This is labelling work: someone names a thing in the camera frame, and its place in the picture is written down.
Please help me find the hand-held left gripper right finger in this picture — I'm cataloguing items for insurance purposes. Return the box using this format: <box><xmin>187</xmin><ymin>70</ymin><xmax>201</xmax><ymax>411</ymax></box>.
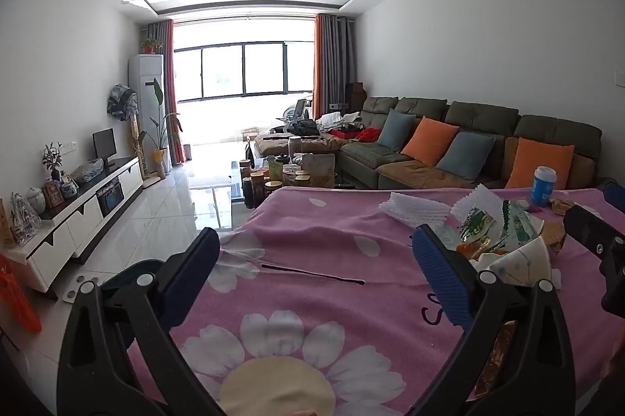
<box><xmin>412</xmin><ymin>223</ymin><xmax>577</xmax><ymax>416</ymax></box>

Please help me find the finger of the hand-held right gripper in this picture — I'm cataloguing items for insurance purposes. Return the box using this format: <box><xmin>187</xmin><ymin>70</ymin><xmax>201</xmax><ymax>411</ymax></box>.
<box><xmin>564</xmin><ymin>204</ymin><xmax>625</xmax><ymax>314</ymax></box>
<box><xmin>604</xmin><ymin>182</ymin><xmax>625</xmax><ymax>208</ymax></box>

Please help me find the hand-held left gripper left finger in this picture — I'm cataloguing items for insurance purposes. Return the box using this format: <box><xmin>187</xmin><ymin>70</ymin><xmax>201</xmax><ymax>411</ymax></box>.
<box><xmin>56</xmin><ymin>227</ymin><xmax>230</xmax><ymax>416</ymax></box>

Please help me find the gold snack wrapper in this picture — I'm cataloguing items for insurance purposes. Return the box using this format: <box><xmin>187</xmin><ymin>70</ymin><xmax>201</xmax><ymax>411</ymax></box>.
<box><xmin>551</xmin><ymin>198</ymin><xmax>580</xmax><ymax>216</ymax></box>
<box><xmin>541</xmin><ymin>221</ymin><xmax>568</xmax><ymax>257</ymax></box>
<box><xmin>475</xmin><ymin>320</ymin><xmax>519</xmax><ymax>398</ymax></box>

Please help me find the orange peel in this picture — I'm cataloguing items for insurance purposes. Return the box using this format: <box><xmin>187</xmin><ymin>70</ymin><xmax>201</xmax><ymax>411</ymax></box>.
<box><xmin>456</xmin><ymin>237</ymin><xmax>495</xmax><ymax>261</ymax></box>

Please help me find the white foam fruit net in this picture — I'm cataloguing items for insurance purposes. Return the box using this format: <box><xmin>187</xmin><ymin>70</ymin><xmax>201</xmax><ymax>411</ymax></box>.
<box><xmin>378</xmin><ymin>184</ymin><xmax>509</xmax><ymax>231</ymax></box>

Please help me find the blue cup with white lid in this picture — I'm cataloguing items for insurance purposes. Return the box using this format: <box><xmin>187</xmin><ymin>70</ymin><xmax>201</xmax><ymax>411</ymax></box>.
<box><xmin>530</xmin><ymin>165</ymin><xmax>558</xmax><ymax>208</ymax></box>

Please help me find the white dotted paper cup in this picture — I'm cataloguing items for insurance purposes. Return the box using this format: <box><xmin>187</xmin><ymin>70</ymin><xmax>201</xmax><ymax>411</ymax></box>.
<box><xmin>476</xmin><ymin>234</ymin><xmax>563</xmax><ymax>291</ymax></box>

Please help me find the green white plastic wrapper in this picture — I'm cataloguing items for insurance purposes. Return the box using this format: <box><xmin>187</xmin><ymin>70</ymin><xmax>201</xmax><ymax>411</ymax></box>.
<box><xmin>456</xmin><ymin>200</ymin><xmax>546</xmax><ymax>252</ymax></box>

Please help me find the orange cushion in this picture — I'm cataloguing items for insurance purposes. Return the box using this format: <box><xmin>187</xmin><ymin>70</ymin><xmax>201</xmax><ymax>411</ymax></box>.
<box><xmin>504</xmin><ymin>137</ymin><xmax>576</xmax><ymax>191</ymax></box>
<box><xmin>401</xmin><ymin>116</ymin><xmax>460</xmax><ymax>167</ymax></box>

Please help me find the group of glass jars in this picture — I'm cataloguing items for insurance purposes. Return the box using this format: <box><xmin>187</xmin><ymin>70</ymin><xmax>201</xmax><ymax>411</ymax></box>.
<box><xmin>239</xmin><ymin>135</ymin><xmax>314</xmax><ymax>208</ymax></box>

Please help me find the tall plant in yellow pot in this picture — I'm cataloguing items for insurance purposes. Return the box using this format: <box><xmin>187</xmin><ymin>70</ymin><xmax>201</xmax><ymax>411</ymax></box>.
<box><xmin>137</xmin><ymin>77</ymin><xmax>183</xmax><ymax>180</ymax></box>

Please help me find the white black tv cabinet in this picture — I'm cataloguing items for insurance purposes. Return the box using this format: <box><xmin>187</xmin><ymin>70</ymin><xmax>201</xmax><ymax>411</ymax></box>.
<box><xmin>0</xmin><ymin>155</ymin><xmax>145</xmax><ymax>300</ymax></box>

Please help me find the pink flowered blanket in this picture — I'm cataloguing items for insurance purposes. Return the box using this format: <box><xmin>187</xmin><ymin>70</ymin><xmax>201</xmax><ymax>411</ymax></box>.
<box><xmin>127</xmin><ymin>186</ymin><xmax>625</xmax><ymax>416</ymax></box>

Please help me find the white bathroom scale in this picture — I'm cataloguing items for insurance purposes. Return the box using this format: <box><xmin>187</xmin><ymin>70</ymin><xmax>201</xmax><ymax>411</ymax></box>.
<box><xmin>63</xmin><ymin>272</ymin><xmax>101</xmax><ymax>305</ymax></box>

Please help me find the blue grey cushion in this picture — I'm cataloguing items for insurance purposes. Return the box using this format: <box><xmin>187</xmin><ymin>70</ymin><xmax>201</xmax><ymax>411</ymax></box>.
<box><xmin>436</xmin><ymin>131</ymin><xmax>497</xmax><ymax>181</ymax></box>
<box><xmin>376</xmin><ymin>108</ymin><xmax>417</xmax><ymax>152</ymax></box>

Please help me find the patterned plastic bag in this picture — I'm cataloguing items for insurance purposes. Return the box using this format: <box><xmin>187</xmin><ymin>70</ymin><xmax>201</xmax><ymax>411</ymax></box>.
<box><xmin>71</xmin><ymin>157</ymin><xmax>105</xmax><ymax>184</ymax></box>

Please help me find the green sofa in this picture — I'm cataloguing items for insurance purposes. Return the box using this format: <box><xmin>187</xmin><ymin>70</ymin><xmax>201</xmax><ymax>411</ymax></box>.
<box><xmin>337</xmin><ymin>96</ymin><xmax>603</xmax><ymax>193</ymax></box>

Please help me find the blue white porcelain vase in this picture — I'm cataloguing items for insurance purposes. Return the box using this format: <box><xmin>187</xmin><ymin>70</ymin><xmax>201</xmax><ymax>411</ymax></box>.
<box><xmin>59</xmin><ymin>172</ymin><xmax>79</xmax><ymax>198</ymax></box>

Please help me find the small black monitor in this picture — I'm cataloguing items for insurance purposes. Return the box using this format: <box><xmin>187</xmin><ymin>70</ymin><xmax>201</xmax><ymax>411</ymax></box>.
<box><xmin>92</xmin><ymin>127</ymin><xmax>118</xmax><ymax>168</ymax></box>

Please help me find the brown kraft snack bag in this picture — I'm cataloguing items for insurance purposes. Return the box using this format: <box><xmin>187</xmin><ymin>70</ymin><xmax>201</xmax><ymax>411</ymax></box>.
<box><xmin>303</xmin><ymin>152</ymin><xmax>337</xmax><ymax>189</ymax></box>

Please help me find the brown ottoman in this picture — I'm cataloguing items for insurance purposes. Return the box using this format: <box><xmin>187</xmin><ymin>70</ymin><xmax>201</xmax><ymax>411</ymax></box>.
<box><xmin>255</xmin><ymin>133</ymin><xmax>350</xmax><ymax>156</ymax></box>

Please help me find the grey orange curtain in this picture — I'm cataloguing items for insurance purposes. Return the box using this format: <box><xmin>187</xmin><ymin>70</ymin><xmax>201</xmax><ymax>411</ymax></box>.
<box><xmin>312</xmin><ymin>12</ymin><xmax>357</xmax><ymax>120</ymax></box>
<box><xmin>146</xmin><ymin>20</ymin><xmax>188</xmax><ymax>166</ymax></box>

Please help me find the white ceramic jar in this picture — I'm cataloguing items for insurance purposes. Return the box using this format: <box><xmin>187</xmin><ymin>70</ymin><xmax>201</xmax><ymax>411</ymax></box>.
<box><xmin>25</xmin><ymin>186</ymin><xmax>48</xmax><ymax>214</ymax></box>

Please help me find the cloth covered standing fan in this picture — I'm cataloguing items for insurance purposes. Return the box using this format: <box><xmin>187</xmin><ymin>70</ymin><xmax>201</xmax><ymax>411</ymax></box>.
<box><xmin>106</xmin><ymin>82</ymin><xmax>154</xmax><ymax>189</ymax></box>

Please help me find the glass ornament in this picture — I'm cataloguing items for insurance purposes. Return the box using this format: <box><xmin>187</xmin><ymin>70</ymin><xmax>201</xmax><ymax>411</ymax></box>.
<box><xmin>10</xmin><ymin>192</ymin><xmax>43</xmax><ymax>246</ymax></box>

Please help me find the white grey chair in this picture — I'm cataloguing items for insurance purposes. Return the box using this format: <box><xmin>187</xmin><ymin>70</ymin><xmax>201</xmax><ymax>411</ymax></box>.
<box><xmin>283</xmin><ymin>96</ymin><xmax>314</xmax><ymax>124</ymax></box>

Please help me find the pile of white cloths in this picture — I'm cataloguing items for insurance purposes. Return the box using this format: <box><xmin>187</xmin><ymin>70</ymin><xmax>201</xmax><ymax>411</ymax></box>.
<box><xmin>317</xmin><ymin>112</ymin><xmax>363</xmax><ymax>132</ymax></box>

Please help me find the orange plastic bag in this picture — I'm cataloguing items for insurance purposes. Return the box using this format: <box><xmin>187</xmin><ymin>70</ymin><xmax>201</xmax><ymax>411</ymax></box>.
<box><xmin>0</xmin><ymin>252</ymin><xmax>43</xmax><ymax>334</ymax></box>

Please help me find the white standing air conditioner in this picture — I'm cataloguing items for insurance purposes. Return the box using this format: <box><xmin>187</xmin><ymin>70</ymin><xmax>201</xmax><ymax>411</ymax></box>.
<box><xmin>128</xmin><ymin>54</ymin><xmax>171</xmax><ymax>175</ymax></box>

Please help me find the black framed window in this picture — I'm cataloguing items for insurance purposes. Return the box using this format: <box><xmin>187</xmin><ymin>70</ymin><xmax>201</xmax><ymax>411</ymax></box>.
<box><xmin>174</xmin><ymin>40</ymin><xmax>314</xmax><ymax>102</ymax></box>

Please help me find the tall printed box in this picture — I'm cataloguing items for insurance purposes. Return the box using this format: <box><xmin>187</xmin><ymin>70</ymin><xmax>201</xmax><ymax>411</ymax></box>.
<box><xmin>0</xmin><ymin>198</ymin><xmax>16</xmax><ymax>249</ymax></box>

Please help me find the brown wooden cabinet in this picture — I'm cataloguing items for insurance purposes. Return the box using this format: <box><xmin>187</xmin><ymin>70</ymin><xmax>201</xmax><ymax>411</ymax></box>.
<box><xmin>346</xmin><ymin>82</ymin><xmax>366</xmax><ymax>112</ymax></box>

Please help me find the wooden picture frame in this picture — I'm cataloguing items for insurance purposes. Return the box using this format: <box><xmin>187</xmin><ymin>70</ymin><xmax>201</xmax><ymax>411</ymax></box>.
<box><xmin>43</xmin><ymin>182</ymin><xmax>64</xmax><ymax>208</ymax></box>

